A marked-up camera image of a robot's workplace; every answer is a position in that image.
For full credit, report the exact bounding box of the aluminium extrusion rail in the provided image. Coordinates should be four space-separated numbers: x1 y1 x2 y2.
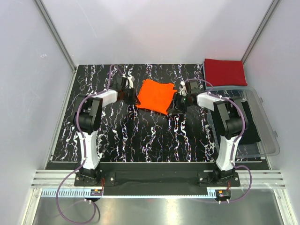
31 170 285 189

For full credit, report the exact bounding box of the black folded t-shirt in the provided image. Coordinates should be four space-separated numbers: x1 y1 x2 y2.
239 101 261 145

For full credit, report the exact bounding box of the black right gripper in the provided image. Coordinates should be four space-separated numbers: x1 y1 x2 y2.
166 92 191 115

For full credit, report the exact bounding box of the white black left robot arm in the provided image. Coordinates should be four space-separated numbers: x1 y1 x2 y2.
72 75 140 186

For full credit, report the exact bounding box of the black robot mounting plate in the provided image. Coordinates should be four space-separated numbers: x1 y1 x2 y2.
74 171 240 188

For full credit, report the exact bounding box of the red folded t-shirt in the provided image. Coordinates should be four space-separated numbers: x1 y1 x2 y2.
204 59 248 86

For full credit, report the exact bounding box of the clear plastic bin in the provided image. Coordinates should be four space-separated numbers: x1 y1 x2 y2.
211 86 280 159

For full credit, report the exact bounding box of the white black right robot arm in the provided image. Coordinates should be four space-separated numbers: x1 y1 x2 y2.
167 78 248 186

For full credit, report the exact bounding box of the slotted cable duct rail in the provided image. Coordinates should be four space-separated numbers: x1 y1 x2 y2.
42 188 229 199

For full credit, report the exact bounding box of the aluminium frame post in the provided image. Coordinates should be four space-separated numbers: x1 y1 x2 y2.
33 0 77 72
241 0 281 65

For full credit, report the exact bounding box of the right aluminium frame post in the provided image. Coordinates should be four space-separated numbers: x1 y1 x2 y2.
241 0 281 65

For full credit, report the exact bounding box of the left aluminium frame post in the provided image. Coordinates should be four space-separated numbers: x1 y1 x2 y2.
33 0 77 72

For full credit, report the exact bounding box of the orange t-shirt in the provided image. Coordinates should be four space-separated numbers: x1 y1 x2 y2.
136 79 177 115

